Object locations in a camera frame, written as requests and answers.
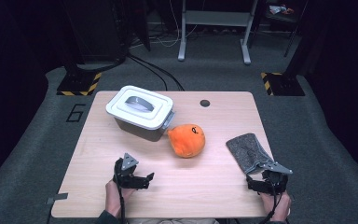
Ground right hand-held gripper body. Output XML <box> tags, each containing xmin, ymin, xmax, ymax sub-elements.
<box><xmin>259</xmin><ymin>161</ymin><xmax>294</xmax><ymax>196</ymax></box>

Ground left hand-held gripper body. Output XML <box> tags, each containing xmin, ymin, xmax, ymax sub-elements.
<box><xmin>113</xmin><ymin>152</ymin><xmax>139</xmax><ymax>189</ymax></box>

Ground grey towel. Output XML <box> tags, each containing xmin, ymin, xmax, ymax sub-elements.
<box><xmin>226</xmin><ymin>133</ymin><xmax>276</xmax><ymax>175</ymax></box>

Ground grey plastic storage box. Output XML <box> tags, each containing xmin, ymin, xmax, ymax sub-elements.
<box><xmin>114</xmin><ymin>109</ymin><xmax>175</xmax><ymax>143</ymax></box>

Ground orange plush toy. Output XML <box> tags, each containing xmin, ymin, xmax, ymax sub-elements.
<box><xmin>167</xmin><ymin>123</ymin><xmax>206</xmax><ymax>159</ymax></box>

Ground white lidded plastic container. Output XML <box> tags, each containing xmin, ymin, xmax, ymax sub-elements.
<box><xmin>105</xmin><ymin>85</ymin><xmax>174</xmax><ymax>131</ymax></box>

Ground person's right hand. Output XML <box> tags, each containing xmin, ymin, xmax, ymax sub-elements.
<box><xmin>258</xmin><ymin>189</ymin><xmax>293</xmax><ymax>222</ymax></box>

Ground person's left hand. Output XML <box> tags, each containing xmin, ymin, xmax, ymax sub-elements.
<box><xmin>104</xmin><ymin>180</ymin><xmax>137</xmax><ymax>217</ymax></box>

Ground black striped stand base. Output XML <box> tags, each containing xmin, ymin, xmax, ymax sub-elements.
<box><xmin>260</xmin><ymin>72</ymin><xmax>306</xmax><ymax>97</ymax></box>
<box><xmin>56</xmin><ymin>72</ymin><xmax>103</xmax><ymax>97</ymax></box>

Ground black cabinet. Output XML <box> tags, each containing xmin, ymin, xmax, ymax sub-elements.
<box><xmin>62</xmin><ymin>0</ymin><xmax>129</xmax><ymax>63</ymax></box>

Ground white and orange shelf clutter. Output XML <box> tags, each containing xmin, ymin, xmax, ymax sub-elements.
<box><xmin>268</xmin><ymin>4</ymin><xmax>295</xmax><ymax>16</ymax></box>

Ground left hand-held gripper cable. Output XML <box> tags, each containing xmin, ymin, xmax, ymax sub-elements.
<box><xmin>114</xmin><ymin>158</ymin><xmax>127</xmax><ymax>224</ymax></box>

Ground hand-held gripper cable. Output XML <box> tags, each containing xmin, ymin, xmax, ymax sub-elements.
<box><xmin>259</xmin><ymin>176</ymin><xmax>281</xmax><ymax>224</ymax></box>
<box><xmin>114</xmin><ymin>158</ymin><xmax>127</xmax><ymax>224</ymax></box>

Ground right hand-held gripper cable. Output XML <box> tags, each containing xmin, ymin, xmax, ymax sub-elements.
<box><xmin>259</xmin><ymin>176</ymin><xmax>281</xmax><ymax>224</ymax></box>

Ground black floor cables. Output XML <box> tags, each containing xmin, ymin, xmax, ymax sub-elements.
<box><xmin>127</xmin><ymin>54</ymin><xmax>186</xmax><ymax>91</ymax></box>

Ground white floor cable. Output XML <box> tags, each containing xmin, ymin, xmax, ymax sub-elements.
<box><xmin>155</xmin><ymin>0</ymin><xmax>199</xmax><ymax>49</ymax></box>

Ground white metal table frame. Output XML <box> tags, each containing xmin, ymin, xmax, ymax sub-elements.
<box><xmin>177</xmin><ymin>0</ymin><xmax>259</xmax><ymax>65</ymax></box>

